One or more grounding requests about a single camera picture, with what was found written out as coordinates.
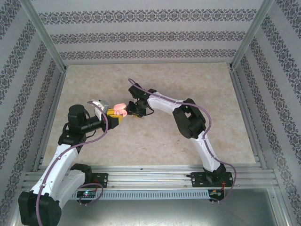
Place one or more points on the pink earbud charging case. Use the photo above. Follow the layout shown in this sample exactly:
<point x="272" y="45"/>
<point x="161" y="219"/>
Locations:
<point x="120" y="106"/>

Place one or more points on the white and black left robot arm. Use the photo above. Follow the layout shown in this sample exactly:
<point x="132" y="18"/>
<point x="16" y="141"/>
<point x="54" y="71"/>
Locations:
<point x="58" y="164"/>

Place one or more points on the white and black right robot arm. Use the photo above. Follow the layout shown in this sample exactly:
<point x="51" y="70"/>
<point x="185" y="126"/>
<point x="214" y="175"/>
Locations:
<point x="204" y="146"/>

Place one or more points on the small circuit board green light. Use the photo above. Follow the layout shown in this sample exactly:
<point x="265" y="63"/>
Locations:
<point x="85" y="194"/>

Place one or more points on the grey metal sheet panel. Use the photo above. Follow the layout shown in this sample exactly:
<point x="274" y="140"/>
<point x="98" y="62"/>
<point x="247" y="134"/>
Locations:
<point x="150" y="214"/>

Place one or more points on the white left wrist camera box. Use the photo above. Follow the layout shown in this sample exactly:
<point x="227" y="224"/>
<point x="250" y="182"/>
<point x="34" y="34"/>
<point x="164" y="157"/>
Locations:
<point x="98" y="107"/>

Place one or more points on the aluminium table side rail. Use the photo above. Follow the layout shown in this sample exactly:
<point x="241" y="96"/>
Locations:
<point x="244" y="110"/>
<point x="53" y="110"/>

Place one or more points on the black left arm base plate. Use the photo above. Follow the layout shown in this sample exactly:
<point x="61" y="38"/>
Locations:
<point x="102" y="179"/>

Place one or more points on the aluminium mounting rail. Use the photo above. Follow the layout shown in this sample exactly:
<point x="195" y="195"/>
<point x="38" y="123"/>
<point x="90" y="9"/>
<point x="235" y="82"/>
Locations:
<point x="150" y="176"/>

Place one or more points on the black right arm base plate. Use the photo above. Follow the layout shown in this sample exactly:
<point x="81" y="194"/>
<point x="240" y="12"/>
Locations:
<point x="197" y="180"/>

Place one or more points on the aluminium frame post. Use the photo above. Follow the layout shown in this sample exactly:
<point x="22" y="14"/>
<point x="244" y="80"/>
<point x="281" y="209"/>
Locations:
<point x="44" y="33"/>
<point x="251" y="33"/>

